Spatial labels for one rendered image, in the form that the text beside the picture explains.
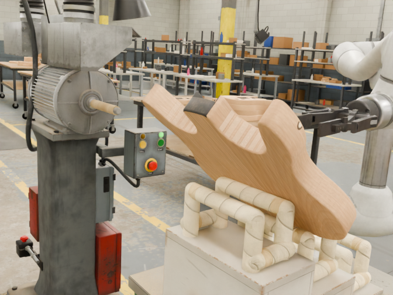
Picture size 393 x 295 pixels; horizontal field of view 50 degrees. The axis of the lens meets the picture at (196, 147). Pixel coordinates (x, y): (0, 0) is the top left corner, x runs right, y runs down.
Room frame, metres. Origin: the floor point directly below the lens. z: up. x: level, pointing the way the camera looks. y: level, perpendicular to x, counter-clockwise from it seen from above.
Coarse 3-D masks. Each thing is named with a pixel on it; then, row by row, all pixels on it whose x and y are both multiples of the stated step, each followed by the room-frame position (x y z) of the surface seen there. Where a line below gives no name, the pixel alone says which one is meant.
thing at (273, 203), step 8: (216, 184) 0.85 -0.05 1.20; (224, 184) 0.84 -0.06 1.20; (232, 184) 0.83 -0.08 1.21; (240, 184) 0.82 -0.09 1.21; (224, 192) 0.84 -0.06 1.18; (232, 192) 0.82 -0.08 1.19; (240, 192) 0.80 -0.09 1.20; (248, 192) 0.79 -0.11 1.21; (256, 192) 0.78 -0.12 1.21; (264, 192) 0.77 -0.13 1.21; (248, 200) 0.79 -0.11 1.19; (256, 200) 0.77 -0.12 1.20; (264, 200) 0.76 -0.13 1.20; (272, 200) 0.75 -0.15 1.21; (280, 200) 0.74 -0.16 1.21; (264, 208) 0.76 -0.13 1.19; (272, 208) 0.74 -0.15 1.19; (280, 208) 0.72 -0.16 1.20; (288, 208) 0.72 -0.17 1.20
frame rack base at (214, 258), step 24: (168, 240) 0.82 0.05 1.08; (192, 240) 0.78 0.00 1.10; (216, 240) 0.79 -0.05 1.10; (240, 240) 0.79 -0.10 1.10; (264, 240) 0.80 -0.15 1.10; (168, 264) 0.82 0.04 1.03; (192, 264) 0.76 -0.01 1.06; (216, 264) 0.71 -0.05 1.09; (240, 264) 0.69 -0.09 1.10; (288, 264) 0.71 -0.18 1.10; (312, 264) 0.71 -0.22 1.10; (168, 288) 0.81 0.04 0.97; (192, 288) 0.76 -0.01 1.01; (216, 288) 0.71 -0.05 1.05; (240, 288) 0.66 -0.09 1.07; (264, 288) 0.63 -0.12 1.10; (288, 288) 0.67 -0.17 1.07
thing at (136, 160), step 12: (132, 132) 1.74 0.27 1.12; (144, 132) 1.76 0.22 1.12; (156, 132) 1.79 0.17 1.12; (132, 144) 1.74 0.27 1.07; (156, 144) 1.79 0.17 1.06; (132, 156) 1.74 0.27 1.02; (144, 156) 1.75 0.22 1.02; (156, 156) 1.79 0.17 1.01; (132, 168) 1.74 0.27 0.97; (144, 168) 1.75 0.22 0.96
